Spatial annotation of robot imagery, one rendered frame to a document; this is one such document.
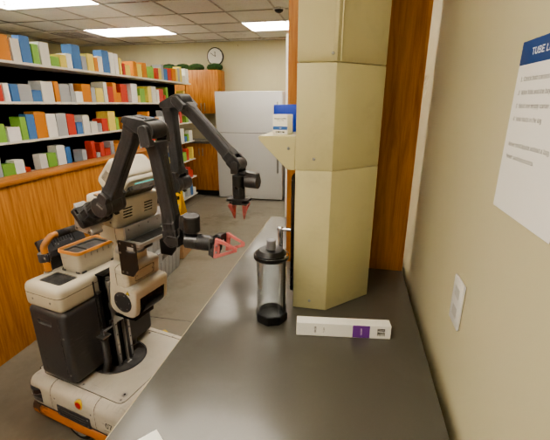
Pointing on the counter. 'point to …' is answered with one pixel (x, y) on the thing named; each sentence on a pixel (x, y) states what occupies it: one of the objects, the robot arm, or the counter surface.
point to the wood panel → (400, 195)
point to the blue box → (287, 112)
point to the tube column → (344, 31)
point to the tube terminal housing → (335, 180)
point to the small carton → (282, 124)
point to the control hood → (281, 147)
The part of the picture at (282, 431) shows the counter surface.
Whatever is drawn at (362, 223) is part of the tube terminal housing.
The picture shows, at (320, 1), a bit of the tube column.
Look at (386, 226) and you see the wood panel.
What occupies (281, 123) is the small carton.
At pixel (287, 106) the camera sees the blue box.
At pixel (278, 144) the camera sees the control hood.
